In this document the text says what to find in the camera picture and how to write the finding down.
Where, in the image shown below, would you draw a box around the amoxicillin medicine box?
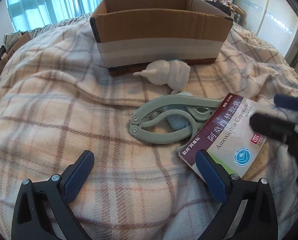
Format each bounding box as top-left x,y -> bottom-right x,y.
179,93 -> 277,178

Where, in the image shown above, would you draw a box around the white sliding wardrobe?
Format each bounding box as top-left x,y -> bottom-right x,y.
236,0 -> 298,56

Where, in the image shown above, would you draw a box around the blue white tissue pack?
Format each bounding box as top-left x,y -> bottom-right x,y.
133,60 -> 191,94

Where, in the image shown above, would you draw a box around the plaid blanket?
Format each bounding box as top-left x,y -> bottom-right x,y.
0,20 -> 298,239

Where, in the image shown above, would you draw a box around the open cardboard box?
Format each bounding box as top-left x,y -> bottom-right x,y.
90,0 -> 233,76

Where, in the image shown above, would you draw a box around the small cardboard box with items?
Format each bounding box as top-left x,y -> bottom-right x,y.
0,31 -> 31,74

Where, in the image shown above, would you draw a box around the grey checked bed sheet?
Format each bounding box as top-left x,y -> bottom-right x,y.
0,13 -> 92,79

